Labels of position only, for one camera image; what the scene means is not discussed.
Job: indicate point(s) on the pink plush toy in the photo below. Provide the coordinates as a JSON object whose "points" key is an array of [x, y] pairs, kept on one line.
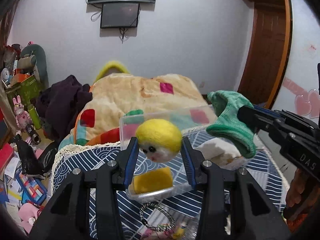
{"points": [[28, 214]]}

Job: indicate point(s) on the brown wooden door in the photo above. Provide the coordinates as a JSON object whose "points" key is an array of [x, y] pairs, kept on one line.
{"points": [[268, 48]]}

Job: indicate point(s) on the right hand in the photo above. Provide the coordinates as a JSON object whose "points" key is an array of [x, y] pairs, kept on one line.
{"points": [[294, 196]]}

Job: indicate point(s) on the grey-green plush toy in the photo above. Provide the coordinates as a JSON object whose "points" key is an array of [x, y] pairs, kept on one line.
{"points": [[33, 61]]}

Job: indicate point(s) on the cream colourful patch blanket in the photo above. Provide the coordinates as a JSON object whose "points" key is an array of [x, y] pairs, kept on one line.
{"points": [[117, 94]]}

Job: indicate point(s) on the yellow-haired felt doll head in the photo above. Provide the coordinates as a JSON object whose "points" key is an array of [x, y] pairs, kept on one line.
{"points": [[159, 139]]}

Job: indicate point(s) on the floral fabric scrunchie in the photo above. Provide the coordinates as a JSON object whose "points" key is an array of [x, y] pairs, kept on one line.
{"points": [[176, 233]]}

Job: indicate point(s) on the blue white patterned cloth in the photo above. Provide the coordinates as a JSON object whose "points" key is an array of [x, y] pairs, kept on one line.
{"points": [[159, 203]]}

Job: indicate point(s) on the green knitted sock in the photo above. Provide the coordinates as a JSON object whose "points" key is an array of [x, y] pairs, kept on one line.
{"points": [[226, 105]]}

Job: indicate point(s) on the dark purple clothing pile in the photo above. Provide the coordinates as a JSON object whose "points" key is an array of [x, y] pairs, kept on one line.
{"points": [[59, 106]]}

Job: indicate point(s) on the black flashlight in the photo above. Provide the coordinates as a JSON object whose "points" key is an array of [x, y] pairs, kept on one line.
{"points": [[33, 134]]}

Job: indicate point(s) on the beige drawstring pouch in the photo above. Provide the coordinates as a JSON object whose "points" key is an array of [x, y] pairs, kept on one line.
{"points": [[222, 153]]}

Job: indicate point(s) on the colourful striped pencil case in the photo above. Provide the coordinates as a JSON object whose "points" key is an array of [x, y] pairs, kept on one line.
{"points": [[33, 188]]}

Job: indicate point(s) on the small black wall monitor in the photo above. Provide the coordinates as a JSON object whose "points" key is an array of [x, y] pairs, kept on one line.
{"points": [[119, 15]]}

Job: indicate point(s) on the yellow plush cushion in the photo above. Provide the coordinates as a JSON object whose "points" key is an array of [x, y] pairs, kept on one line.
{"points": [[110, 68]]}

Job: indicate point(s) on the yellow sponge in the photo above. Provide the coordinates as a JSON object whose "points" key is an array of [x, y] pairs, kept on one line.
{"points": [[153, 180]]}

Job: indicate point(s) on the green bottle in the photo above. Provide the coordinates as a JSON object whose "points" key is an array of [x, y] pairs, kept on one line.
{"points": [[34, 117]]}

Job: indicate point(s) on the pink rabbit figure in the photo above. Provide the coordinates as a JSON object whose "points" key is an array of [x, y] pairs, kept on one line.
{"points": [[22, 117]]}

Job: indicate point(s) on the green cardboard box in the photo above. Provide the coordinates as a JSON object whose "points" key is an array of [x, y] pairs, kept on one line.
{"points": [[27, 90]]}

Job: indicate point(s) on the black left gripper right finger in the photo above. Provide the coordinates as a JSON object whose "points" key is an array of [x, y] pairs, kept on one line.
{"points": [[234, 206]]}

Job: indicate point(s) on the red box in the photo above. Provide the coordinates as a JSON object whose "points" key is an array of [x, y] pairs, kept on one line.
{"points": [[6, 154]]}

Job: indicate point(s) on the black plastic bag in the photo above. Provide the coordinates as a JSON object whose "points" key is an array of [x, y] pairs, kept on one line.
{"points": [[31, 165]]}

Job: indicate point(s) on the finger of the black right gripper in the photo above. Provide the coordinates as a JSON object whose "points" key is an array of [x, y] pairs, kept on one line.
{"points": [[259, 118]]}

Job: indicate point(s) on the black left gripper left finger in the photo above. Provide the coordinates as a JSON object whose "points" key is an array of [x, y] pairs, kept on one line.
{"points": [[66, 215]]}

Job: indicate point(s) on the clear plastic storage box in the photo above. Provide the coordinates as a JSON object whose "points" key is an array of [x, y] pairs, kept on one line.
{"points": [[192, 122]]}

